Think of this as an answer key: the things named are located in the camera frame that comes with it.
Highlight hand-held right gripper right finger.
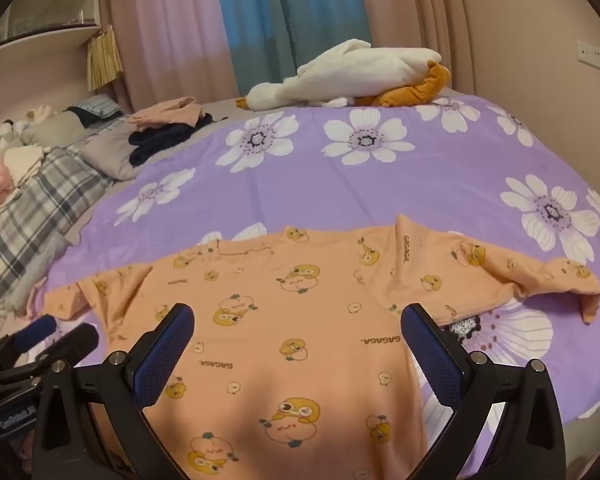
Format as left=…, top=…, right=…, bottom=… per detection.
left=400, top=303, right=567, bottom=480

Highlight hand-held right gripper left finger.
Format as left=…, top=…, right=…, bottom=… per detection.
left=31, top=303, right=197, bottom=480

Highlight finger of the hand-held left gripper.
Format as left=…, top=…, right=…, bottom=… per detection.
left=11, top=315, right=59, bottom=355
left=44, top=322, right=101, bottom=367

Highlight orange cartoon print shirt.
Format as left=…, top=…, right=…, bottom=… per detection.
left=44, top=214, right=600, bottom=480

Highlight folded navy clothes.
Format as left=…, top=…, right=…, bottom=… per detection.
left=130, top=112, right=216, bottom=167

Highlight folded pink clothes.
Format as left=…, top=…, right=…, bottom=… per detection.
left=128, top=96, right=203, bottom=128

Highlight grey plaid blanket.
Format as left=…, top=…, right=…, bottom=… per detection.
left=0, top=147, right=112, bottom=311

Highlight cream cloth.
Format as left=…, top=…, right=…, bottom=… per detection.
left=2, top=145, right=56, bottom=187

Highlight purple floral blanket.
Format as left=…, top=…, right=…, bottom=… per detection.
left=30, top=91, right=600, bottom=480

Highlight grey pillow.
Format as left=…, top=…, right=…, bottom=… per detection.
left=82, top=120, right=148, bottom=182

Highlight small white plush toys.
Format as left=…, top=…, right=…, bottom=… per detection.
left=0, top=105, right=58, bottom=157

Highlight beige pillow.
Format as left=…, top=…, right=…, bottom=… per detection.
left=20, top=109, right=88, bottom=147

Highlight yellow pleated fabric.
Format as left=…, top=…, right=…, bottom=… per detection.
left=87, top=25, right=126, bottom=92

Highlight white goose plush toy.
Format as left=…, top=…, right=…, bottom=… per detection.
left=237, top=38, right=453, bottom=111

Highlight beige pink curtain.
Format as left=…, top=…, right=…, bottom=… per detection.
left=352, top=0, right=486, bottom=96

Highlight blue curtain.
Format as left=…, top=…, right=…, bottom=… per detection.
left=212, top=0, right=373, bottom=101

